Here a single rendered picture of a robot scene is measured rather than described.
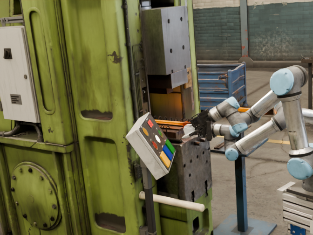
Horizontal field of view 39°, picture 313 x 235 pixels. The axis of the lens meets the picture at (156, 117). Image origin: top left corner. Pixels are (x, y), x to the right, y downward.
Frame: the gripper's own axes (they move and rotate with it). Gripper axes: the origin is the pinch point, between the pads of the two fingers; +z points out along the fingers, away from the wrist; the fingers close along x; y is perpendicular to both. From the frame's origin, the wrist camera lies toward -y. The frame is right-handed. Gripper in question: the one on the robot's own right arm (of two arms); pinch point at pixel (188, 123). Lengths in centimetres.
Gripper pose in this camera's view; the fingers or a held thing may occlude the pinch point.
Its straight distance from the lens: 297.0
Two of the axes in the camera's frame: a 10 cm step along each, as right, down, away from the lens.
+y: 1.0, 9.6, 2.6
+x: 5.6, -2.7, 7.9
